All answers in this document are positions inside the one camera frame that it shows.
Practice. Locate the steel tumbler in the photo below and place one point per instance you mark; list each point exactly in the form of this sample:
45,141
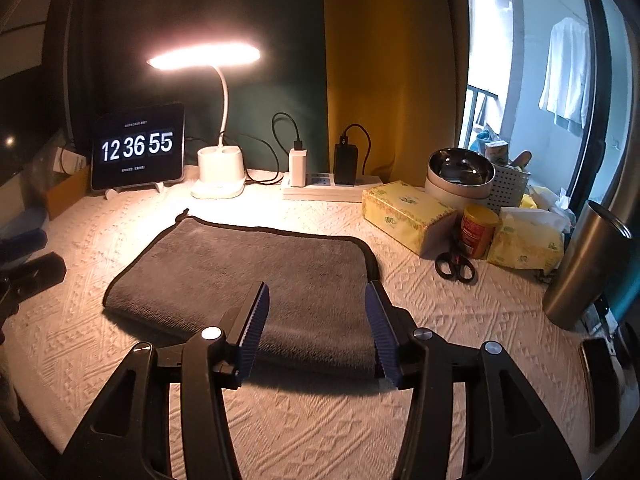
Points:
580,270

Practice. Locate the white hanging shirt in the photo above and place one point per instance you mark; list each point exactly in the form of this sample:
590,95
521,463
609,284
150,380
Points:
565,75

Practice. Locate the black charger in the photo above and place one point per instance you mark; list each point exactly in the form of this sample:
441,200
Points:
346,165

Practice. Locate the small white box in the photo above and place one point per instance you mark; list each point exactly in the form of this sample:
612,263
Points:
70,162

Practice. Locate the grey towel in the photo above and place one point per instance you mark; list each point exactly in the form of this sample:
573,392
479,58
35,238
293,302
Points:
250,260

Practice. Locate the yellow tissue box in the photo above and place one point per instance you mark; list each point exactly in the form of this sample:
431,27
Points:
400,210

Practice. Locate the cardboard box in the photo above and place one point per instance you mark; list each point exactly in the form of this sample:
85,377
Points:
65,195

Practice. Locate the white perforated basket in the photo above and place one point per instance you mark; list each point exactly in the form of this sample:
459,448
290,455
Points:
507,185

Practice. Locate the yellow curtain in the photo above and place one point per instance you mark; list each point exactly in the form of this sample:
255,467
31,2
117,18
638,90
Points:
390,60

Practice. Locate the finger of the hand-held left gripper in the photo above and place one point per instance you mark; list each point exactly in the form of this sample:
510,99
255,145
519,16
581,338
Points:
35,275

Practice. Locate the black tablet clock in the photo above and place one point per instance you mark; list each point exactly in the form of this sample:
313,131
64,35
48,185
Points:
137,145

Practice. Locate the yellow tissue pack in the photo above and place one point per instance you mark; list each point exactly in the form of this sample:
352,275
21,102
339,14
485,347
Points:
525,250

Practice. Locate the steel bowl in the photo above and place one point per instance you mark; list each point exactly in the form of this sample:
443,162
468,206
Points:
460,165

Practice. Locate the white round container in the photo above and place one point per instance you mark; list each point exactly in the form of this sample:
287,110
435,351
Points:
460,195

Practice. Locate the balcony railing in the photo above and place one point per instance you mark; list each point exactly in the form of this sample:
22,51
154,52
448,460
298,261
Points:
482,110

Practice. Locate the white textured tablecloth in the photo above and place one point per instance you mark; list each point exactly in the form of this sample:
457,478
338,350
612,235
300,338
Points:
300,435

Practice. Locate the small green white carton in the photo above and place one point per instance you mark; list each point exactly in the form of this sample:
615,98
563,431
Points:
497,152

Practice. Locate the white charger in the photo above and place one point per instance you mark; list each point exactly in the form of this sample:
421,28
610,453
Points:
297,167

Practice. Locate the white power strip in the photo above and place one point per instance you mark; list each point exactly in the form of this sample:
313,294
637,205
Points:
320,193

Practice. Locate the black phone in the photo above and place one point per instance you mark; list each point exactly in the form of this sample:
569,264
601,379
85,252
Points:
602,400

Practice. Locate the white desk lamp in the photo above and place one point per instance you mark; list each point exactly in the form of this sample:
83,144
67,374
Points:
217,170

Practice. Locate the red can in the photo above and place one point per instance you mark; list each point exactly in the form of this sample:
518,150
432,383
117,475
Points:
477,235

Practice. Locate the white tablet stand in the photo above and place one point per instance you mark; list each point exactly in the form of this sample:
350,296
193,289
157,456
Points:
111,193

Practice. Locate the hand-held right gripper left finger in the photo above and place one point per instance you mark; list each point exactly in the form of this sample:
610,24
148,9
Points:
255,325

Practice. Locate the dark green curtain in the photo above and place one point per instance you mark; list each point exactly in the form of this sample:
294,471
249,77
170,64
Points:
200,10

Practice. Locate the black scissors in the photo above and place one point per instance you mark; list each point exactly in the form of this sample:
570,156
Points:
460,256

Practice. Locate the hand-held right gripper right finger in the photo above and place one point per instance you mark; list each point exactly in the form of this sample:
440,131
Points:
380,335

